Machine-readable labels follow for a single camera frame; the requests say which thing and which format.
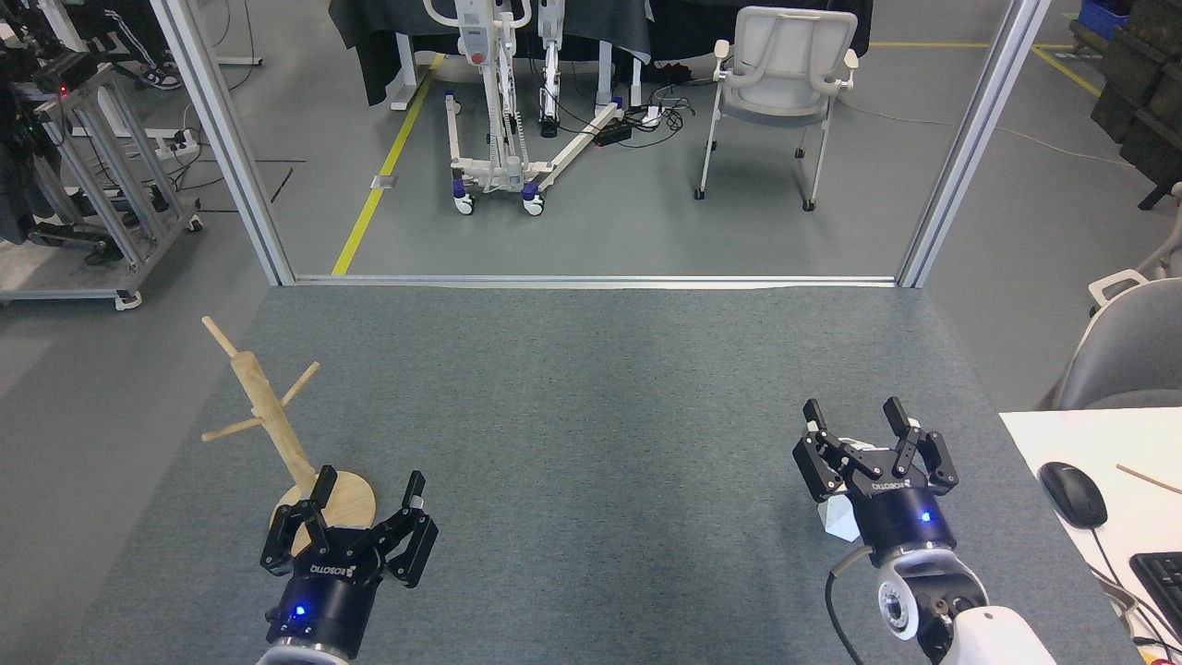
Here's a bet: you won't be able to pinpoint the black computer mouse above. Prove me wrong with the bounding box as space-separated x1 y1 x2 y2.
1038 461 1108 529

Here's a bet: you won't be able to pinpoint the wooden cup rack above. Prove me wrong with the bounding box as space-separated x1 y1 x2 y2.
201 316 378 564

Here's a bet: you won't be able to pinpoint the silver post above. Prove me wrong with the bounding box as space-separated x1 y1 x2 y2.
151 0 296 286
898 0 1054 289

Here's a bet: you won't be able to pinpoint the silver table edge rail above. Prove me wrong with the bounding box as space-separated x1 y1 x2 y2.
294 273 901 289

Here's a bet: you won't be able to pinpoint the thin wooden stick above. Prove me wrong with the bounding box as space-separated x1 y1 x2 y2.
1116 464 1182 496

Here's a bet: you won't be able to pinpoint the aluminium frame cart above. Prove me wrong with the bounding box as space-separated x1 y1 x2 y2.
0 54 204 311

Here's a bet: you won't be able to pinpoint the dark stacked crates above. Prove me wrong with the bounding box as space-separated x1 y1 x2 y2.
1070 0 1182 212

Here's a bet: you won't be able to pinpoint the blue bin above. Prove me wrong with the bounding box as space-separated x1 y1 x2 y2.
1078 0 1133 42

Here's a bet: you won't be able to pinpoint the white stand on wheels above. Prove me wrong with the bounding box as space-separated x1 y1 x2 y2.
423 0 625 218

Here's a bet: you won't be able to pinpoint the white hexagonal cup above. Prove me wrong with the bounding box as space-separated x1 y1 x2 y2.
816 417 924 544

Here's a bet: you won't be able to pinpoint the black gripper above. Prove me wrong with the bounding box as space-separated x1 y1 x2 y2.
260 465 440 661
791 396 959 565

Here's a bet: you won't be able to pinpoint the black keyboard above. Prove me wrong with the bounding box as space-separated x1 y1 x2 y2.
1129 551 1182 640

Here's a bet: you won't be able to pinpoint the table with black cloth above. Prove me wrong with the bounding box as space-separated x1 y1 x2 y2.
329 0 874 108

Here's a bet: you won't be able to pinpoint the white chair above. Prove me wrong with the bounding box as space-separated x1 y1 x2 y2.
694 6 860 212

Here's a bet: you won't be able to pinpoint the grey office chair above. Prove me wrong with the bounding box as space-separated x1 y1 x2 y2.
1053 270 1182 411

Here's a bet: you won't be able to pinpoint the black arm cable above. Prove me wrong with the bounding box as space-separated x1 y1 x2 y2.
825 544 874 665

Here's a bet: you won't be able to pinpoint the black mouse cable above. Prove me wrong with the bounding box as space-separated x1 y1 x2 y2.
1089 526 1182 649

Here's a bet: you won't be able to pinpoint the white desk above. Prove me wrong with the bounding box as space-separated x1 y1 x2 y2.
1000 407 1182 665

